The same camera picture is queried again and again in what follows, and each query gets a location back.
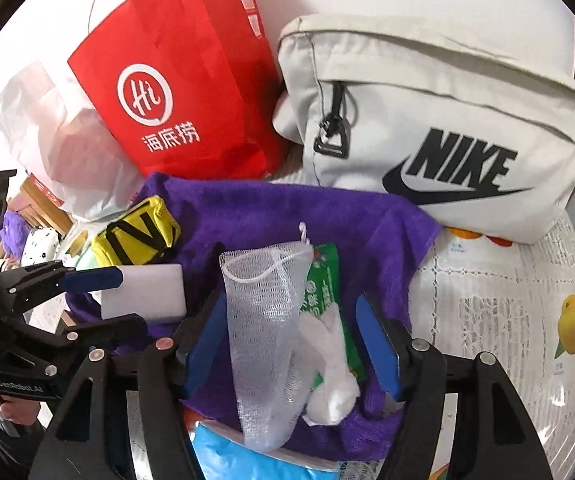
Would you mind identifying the yellow mesh pouch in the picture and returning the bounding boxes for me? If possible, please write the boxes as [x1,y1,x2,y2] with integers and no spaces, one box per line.
[91,195,181,266]

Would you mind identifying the white melamine sponge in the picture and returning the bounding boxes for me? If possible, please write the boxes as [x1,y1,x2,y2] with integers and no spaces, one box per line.
[98,263,187,323]

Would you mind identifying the white tissue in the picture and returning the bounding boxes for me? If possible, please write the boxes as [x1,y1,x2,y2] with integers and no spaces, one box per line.
[298,302,360,427]

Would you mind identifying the white mesh soap net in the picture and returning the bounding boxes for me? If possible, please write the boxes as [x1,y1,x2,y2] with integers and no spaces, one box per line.
[220,223,316,452]

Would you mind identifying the green wet wipe sachet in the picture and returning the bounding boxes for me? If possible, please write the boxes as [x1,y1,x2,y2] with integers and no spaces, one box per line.
[301,243,367,384]

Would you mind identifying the white and mint sock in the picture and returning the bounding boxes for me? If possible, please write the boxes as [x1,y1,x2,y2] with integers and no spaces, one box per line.
[62,230,99,271]

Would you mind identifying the person's left hand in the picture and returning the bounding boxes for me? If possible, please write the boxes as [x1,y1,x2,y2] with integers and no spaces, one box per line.
[0,396,40,427]

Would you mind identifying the white dotted pillow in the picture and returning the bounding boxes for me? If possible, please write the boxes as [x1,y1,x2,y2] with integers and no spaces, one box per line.
[21,228,60,266]

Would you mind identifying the wooden bed headboard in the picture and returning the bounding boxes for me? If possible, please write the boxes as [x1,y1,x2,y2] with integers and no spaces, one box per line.
[9,174,73,236]

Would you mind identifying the purple plush toy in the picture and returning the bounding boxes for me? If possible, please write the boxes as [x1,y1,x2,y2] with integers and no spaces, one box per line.
[0,210,32,259]

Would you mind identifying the blue tissue pack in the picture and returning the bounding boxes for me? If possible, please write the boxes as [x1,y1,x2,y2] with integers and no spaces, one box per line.
[191,422,338,480]

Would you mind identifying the fruit-print plastic tablecloth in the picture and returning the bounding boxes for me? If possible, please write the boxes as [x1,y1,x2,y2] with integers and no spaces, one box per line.
[408,217,575,479]

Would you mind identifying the white Miniso plastic bag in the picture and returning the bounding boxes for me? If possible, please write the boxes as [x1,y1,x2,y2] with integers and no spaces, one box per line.
[0,66,143,221]

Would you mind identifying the purple towel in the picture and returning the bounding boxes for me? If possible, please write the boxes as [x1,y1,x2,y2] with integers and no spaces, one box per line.
[65,171,444,463]

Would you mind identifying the red Haidilao paper bag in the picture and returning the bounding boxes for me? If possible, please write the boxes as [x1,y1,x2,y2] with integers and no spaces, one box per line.
[68,0,289,180]

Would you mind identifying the grey Nike waist bag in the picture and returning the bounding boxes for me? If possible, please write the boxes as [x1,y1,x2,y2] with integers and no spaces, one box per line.
[274,14,575,244]

